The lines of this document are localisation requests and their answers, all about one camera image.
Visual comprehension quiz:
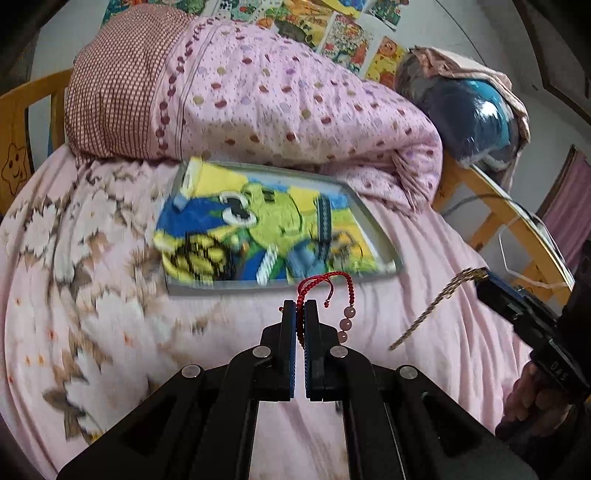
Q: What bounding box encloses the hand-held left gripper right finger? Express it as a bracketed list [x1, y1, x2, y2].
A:
[302, 299, 541, 480]

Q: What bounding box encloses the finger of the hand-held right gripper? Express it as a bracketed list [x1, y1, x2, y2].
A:
[475, 277, 561, 347]
[487, 271, 573, 320]

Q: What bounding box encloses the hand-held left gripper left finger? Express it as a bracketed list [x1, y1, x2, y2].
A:
[55, 299, 298, 480]

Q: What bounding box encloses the braided cord gold keyring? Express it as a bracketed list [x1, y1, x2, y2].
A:
[389, 269, 489, 352]

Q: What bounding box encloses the red string bracelet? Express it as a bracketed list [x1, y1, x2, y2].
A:
[297, 271, 358, 344]

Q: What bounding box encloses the grey hair claw clip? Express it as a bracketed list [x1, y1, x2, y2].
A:
[254, 244, 282, 284]

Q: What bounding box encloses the grey shallow tray box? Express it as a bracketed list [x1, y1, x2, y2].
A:
[159, 157, 404, 296]

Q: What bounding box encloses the blue kids watch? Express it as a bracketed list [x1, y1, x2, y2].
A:
[288, 194, 335, 278]

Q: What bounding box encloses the person's right hand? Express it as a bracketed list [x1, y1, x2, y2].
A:
[496, 364, 583, 439]

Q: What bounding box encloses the white clothes hanger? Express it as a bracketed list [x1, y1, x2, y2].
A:
[499, 217, 575, 292]

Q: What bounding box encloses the pink curtain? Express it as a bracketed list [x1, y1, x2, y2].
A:
[540, 145, 591, 278]

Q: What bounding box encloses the frog drawing paper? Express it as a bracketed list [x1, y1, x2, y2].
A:
[153, 159, 386, 284]

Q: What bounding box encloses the clear plastic bag of clothing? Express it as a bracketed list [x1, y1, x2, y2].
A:
[396, 53, 520, 174]

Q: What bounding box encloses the pink floral bed sheet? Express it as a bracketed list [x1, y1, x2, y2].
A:
[0, 148, 536, 480]

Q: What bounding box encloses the pink dotted rolled quilt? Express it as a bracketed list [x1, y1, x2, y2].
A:
[64, 4, 444, 217]

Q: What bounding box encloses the black cable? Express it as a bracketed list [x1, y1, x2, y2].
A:
[441, 194, 546, 217]

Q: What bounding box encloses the group of colourful wall drawings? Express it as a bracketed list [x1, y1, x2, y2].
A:
[104, 0, 411, 88]

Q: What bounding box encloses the wooden bed frame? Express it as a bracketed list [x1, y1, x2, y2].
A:
[0, 69, 578, 301]

